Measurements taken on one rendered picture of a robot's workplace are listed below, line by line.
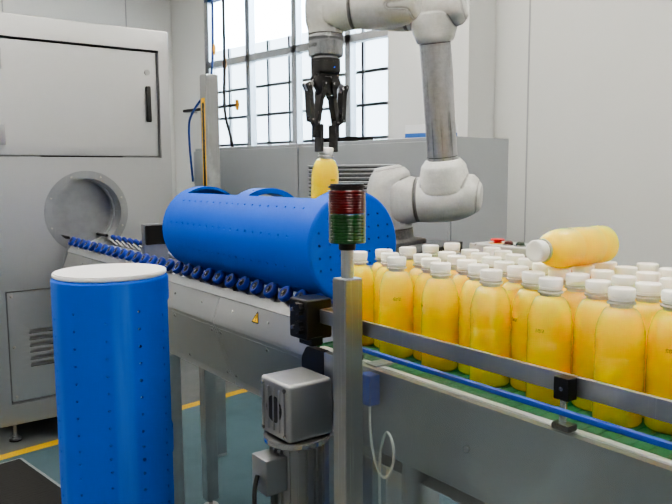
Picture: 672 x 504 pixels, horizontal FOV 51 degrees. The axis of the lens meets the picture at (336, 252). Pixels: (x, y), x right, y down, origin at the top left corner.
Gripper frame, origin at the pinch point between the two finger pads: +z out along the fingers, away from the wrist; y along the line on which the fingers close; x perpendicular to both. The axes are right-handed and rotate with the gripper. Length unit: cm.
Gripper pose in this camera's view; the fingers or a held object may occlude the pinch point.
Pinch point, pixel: (326, 138)
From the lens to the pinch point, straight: 185.7
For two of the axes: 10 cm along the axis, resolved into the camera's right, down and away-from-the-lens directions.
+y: -8.0, 0.7, -5.9
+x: 5.9, 0.8, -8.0
